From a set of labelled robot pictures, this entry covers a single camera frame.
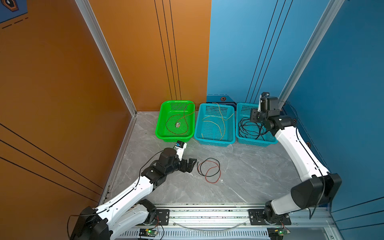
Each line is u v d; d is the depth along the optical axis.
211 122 1.11
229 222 0.72
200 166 0.92
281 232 0.70
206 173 0.88
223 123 1.10
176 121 1.11
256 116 0.71
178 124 1.12
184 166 0.70
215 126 1.10
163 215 0.74
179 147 0.70
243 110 1.16
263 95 0.68
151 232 0.70
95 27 0.76
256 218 0.72
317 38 0.79
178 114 1.20
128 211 0.57
